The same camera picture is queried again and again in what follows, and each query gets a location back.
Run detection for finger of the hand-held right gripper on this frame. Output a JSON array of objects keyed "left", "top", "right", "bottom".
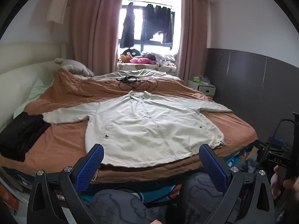
[{"left": 255, "top": 140, "right": 269, "bottom": 167}]

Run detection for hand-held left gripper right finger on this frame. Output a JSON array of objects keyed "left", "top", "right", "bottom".
[{"left": 198, "top": 144, "right": 276, "bottom": 224}]

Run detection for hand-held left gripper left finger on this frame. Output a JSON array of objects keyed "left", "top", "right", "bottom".
[{"left": 27, "top": 143, "right": 104, "bottom": 224}]

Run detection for beige zip jacket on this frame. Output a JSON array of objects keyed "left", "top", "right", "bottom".
[{"left": 42, "top": 91, "right": 233, "bottom": 168}]

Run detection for black folded clothes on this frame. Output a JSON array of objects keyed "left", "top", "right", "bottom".
[{"left": 0, "top": 111, "right": 51, "bottom": 162}]

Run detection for dark hanging clothes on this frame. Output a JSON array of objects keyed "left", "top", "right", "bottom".
[{"left": 141, "top": 3, "right": 173, "bottom": 44}]

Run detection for person's right hand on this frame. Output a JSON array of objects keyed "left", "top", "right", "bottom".
[{"left": 270, "top": 165, "right": 299, "bottom": 200}]

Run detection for blue printed bed sheet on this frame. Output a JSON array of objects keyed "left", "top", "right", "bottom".
[{"left": 0, "top": 142, "right": 257, "bottom": 203}]

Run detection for orange blanket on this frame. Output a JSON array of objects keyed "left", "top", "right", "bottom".
[{"left": 23, "top": 69, "right": 257, "bottom": 183}]

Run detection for person's right leg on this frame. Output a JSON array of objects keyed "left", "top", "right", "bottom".
[{"left": 181, "top": 173, "right": 236, "bottom": 224}]

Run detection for person's leg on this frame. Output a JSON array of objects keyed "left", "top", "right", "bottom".
[
  {"left": 181, "top": 173, "right": 236, "bottom": 224},
  {"left": 87, "top": 188, "right": 157, "bottom": 224}
]

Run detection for person's left leg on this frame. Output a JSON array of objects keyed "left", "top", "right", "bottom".
[{"left": 87, "top": 188, "right": 157, "bottom": 224}]

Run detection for white nightstand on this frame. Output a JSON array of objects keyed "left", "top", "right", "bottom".
[{"left": 187, "top": 76, "right": 216, "bottom": 99}]

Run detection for light green sheet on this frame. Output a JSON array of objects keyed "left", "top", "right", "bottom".
[{"left": 13, "top": 78, "right": 55, "bottom": 119}]

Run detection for grey plush toy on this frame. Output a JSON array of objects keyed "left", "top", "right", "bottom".
[{"left": 55, "top": 58, "right": 95, "bottom": 77}]

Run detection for patterned window seat cushion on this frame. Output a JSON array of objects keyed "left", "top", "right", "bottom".
[{"left": 117, "top": 62, "right": 177, "bottom": 76}]

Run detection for white headboard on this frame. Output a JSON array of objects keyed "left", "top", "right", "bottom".
[{"left": 0, "top": 42, "right": 75, "bottom": 131}]

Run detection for pink plush cushion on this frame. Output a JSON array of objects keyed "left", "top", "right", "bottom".
[{"left": 130, "top": 57, "right": 156, "bottom": 65}]

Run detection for black round plush toy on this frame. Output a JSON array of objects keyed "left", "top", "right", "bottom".
[{"left": 121, "top": 48, "right": 142, "bottom": 57}]

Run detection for pink curtain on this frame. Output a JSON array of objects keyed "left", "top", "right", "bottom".
[
  {"left": 176, "top": 0, "right": 209, "bottom": 82},
  {"left": 69, "top": 0, "right": 125, "bottom": 77}
]

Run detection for dark hanging coat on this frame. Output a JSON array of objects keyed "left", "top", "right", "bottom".
[{"left": 120, "top": 2, "right": 136, "bottom": 48}]

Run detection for cream hanging cloth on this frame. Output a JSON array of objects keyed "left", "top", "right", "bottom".
[{"left": 47, "top": 0, "right": 72, "bottom": 24}]

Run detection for black cable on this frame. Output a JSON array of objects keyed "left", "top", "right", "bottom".
[{"left": 119, "top": 76, "right": 158, "bottom": 92}]

